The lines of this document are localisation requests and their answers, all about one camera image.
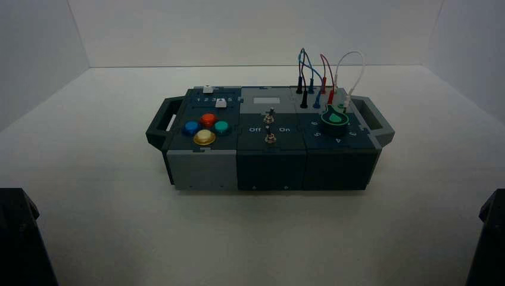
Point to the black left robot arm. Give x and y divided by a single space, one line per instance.
21 241

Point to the blue push button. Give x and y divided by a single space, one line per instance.
191 127

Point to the yellow push button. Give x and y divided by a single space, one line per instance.
204 137

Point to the orange push button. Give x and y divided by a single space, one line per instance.
208 119

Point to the dark grey control box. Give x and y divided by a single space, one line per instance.
272 162

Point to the green rotary dial knob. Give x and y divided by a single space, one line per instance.
334 117

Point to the white slider knob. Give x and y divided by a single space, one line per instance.
208 89
221 103

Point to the metal toggle switch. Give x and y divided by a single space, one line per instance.
270 116
270 137

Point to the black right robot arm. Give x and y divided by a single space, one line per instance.
488 241

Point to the green push button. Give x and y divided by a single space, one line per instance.
221 126

